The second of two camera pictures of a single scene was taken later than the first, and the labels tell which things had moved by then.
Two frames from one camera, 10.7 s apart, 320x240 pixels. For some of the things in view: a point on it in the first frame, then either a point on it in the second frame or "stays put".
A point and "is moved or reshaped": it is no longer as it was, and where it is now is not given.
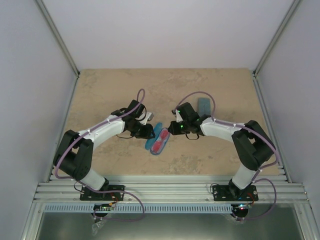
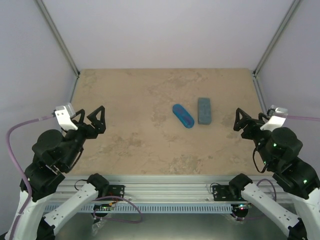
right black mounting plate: x=232 y=193 stays put
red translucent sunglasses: x=160 y=141 is moved or reshaped
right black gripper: x=174 y=129 to x=245 y=119
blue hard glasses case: x=150 y=141 is moved or reshaped
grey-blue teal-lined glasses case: x=204 y=106 stays put
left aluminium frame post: x=57 y=37 stays put
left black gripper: x=147 y=133 to x=100 y=127
